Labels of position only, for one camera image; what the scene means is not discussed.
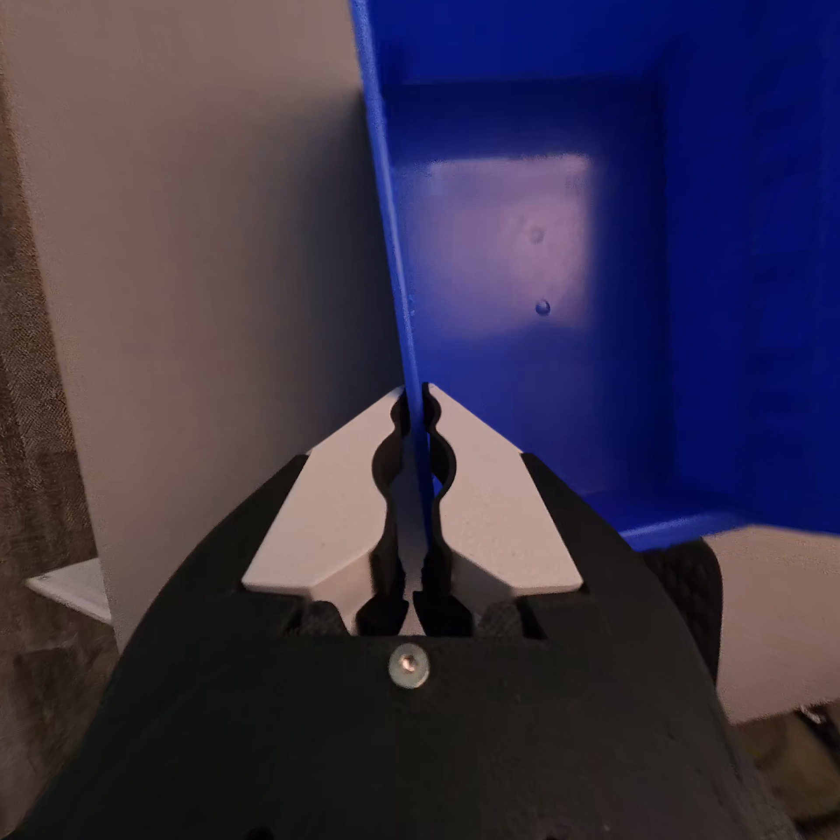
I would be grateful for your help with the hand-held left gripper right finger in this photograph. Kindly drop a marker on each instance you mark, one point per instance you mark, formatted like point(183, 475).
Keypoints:
point(505, 525)

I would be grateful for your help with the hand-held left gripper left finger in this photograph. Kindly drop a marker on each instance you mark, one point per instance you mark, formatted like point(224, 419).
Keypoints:
point(315, 525)

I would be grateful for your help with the blue plastic bin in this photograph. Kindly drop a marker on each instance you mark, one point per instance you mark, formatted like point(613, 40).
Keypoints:
point(623, 98)

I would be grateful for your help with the white flat panel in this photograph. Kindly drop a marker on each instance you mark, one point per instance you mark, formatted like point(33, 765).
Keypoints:
point(72, 587)

